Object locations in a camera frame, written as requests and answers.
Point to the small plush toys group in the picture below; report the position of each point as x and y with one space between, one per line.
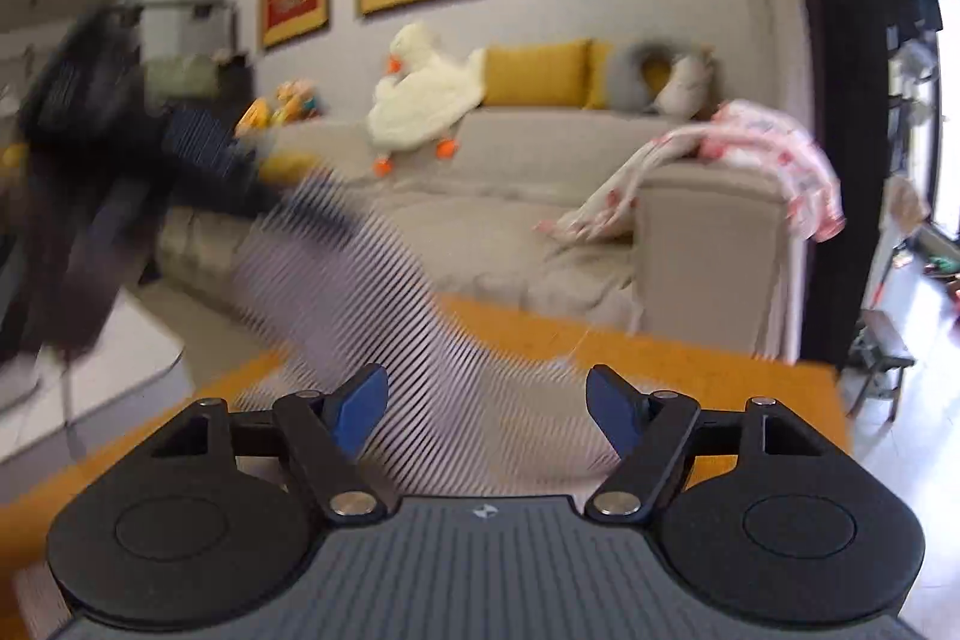
293 102

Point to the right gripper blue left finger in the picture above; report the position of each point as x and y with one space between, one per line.
324 436

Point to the grey neck pillow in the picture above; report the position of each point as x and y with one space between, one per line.
634 74

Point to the white plush duck toy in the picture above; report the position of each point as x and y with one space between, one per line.
422 96

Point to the small mustard pillow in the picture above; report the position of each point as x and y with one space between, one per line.
286 169

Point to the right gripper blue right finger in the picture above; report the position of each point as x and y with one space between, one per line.
652 434

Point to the grey covered sofa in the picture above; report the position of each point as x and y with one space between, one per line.
707 257

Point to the pink floral blanket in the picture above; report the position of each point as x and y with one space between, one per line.
740 136

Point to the glass fish tank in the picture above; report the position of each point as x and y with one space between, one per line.
191 53

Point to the mustard cushion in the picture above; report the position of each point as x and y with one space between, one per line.
553 75
597 56

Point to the white side table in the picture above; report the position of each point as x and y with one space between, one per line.
55 414

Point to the beige striped knit sweater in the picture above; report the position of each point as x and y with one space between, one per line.
483 462

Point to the small wooden stool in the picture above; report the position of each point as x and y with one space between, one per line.
885 359

